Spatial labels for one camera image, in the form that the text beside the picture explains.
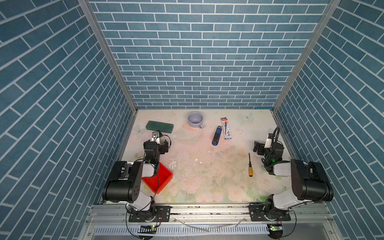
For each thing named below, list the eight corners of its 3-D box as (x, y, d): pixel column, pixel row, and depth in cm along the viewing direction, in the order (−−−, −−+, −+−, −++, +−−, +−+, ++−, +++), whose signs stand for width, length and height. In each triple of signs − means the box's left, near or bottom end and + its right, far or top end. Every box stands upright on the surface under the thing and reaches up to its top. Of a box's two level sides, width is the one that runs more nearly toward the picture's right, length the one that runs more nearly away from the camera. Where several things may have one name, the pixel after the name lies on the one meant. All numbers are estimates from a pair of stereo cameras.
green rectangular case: (145, 129, 110) (144, 127, 108) (149, 122, 115) (148, 119, 113) (171, 134, 108) (171, 131, 106) (174, 126, 112) (174, 124, 110)
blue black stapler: (211, 144, 102) (211, 140, 99) (216, 128, 111) (217, 125, 108) (217, 146, 101) (218, 142, 98) (222, 130, 110) (223, 126, 107)
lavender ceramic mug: (187, 130, 109) (187, 125, 105) (188, 117, 118) (188, 112, 113) (203, 130, 110) (203, 125, 105) (202, 117, 118) (203, 112, 113)
